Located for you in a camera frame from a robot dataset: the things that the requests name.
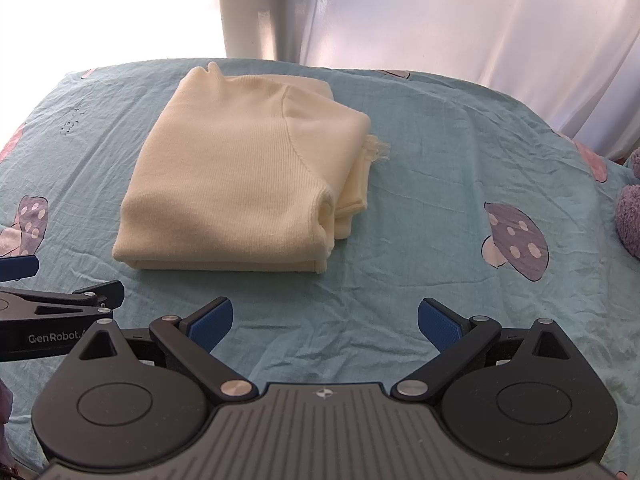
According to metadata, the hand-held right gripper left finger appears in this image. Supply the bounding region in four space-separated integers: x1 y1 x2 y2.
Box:
75 296 255 403

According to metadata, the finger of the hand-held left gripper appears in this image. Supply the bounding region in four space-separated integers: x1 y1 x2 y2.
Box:
30 281 125 318
0 255 40 282

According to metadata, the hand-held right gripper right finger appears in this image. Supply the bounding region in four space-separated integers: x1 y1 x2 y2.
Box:
391 297 571 403

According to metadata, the cream knit sweater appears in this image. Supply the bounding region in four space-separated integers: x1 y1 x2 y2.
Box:
112 61 391 276

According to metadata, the teal mushroom print bed sheet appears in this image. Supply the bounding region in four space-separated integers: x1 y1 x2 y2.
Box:
0 57 640 480

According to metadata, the purple plush toy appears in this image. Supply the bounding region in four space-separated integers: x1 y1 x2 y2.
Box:
616 147 640 261

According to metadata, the white curtain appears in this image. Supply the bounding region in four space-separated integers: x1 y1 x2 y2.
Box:
217 0 640 161

